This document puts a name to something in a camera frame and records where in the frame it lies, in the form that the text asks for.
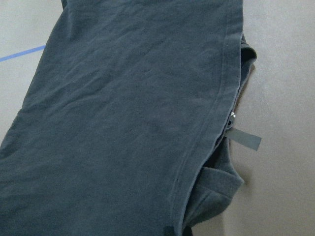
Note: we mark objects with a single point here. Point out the black graphic t-shirt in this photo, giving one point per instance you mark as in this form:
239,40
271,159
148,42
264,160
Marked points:
125,128

